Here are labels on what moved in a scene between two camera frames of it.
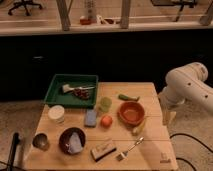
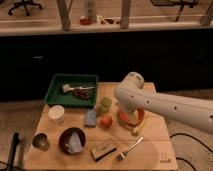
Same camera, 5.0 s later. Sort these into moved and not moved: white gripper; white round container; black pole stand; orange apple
Moved: white gripper
Not moved: white round container; orange apple; black pole stand
